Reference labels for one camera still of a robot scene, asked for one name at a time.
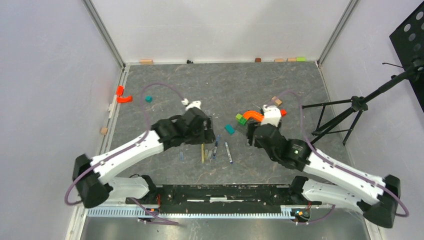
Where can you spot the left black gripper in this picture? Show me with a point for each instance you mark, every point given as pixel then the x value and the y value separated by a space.
pixel 207 136

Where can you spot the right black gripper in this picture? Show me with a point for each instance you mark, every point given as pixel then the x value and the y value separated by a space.
pixel 251 127

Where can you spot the blue white pen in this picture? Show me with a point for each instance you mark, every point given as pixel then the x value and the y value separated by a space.
pixel 228 152

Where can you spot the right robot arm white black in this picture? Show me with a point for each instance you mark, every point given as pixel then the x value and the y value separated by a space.
pixel 374 197

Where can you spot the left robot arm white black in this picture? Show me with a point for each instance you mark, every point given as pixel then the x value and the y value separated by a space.
pixel 96 179

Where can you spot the yellow pen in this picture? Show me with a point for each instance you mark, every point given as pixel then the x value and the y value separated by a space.
pixel 202 153

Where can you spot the dark blue pen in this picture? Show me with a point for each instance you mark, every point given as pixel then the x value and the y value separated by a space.
pixel 214 152

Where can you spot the grey lego baseplate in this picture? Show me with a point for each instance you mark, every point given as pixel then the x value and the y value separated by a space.
pixel 243 129

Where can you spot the small red cube right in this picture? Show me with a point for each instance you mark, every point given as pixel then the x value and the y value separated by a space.
pixel 283 112

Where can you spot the green lego brick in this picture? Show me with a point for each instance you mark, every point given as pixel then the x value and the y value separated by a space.
pixel 241 119

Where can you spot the orange curved block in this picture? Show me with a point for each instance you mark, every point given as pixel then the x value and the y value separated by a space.
pixel 252 114

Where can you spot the teal block centre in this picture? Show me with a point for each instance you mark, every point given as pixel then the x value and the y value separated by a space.
pixel 229 128

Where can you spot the tan wooden block right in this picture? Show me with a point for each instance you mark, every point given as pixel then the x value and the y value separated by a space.
pixel 276 101

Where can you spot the small teal cube left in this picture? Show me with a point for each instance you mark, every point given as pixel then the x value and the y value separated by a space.
pixel 148 99

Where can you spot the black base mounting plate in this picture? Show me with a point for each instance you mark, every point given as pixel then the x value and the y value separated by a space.
pixel 221 198

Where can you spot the red curved block left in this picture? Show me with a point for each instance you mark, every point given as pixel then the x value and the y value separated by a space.
pixel 124 99

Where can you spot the lime green block back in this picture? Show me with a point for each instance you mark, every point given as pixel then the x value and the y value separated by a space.
pixel 301 59

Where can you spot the tan block back left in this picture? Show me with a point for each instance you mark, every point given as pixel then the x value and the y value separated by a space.
pixel 146 61

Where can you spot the red block upper left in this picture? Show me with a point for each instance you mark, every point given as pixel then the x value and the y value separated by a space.
pixel 119 90

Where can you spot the black tripod stand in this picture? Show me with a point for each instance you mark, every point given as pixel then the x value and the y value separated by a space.
pixel 359 104

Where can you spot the black perforated panel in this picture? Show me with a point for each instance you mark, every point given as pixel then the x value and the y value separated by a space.
pixel 408 42

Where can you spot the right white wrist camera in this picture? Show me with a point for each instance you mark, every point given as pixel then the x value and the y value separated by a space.
pixel 271 115

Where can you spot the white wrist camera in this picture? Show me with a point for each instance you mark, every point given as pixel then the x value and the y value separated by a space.
pixel 191 104
pixel 271 115

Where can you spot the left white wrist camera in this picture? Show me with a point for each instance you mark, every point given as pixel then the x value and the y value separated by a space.
pixel 191 104

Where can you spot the tan block left rail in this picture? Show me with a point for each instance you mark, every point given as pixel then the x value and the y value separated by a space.
pixel 104 131

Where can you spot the toothed aluminium rail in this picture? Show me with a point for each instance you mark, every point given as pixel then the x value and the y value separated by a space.
pixel 137 212

